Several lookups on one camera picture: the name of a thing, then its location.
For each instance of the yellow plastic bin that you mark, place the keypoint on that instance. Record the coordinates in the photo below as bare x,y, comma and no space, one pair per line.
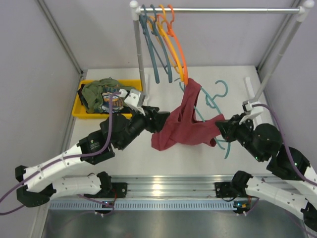
93,96

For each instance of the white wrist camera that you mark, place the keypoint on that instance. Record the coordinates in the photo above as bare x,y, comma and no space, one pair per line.
251,111
133,99

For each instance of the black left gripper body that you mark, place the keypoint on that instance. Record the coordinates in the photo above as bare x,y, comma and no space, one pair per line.
153,119

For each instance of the aluminium rail frame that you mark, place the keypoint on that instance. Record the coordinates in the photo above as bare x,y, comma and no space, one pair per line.
166,187

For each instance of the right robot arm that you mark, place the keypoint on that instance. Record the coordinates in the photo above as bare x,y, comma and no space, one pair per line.
264,143

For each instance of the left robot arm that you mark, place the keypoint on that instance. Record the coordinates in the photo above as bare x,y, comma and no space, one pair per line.
51,179

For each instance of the orange hanger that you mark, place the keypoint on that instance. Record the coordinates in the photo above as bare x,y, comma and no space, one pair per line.
177,56

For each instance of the red tank top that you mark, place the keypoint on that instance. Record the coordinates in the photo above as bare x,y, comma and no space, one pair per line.
182,126

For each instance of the white clothes rack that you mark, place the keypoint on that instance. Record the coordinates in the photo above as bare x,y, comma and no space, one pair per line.
226,40

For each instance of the green graphic t-shirt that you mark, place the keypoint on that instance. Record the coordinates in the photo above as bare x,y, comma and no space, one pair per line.
99,95

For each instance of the dark teal hanger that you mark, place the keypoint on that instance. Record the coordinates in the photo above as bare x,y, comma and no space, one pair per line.
163,54
143,22

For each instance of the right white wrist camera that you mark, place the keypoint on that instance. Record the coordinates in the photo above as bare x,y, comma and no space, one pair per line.
251,111

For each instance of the perforated cable duct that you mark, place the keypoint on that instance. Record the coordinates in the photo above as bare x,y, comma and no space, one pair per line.
150,205

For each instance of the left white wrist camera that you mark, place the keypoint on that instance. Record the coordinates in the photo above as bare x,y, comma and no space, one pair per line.
133,99

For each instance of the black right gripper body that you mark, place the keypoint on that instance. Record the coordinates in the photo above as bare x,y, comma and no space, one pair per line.
236,131

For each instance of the yellow hanger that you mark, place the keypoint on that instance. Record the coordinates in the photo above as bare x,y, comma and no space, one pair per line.
162,29

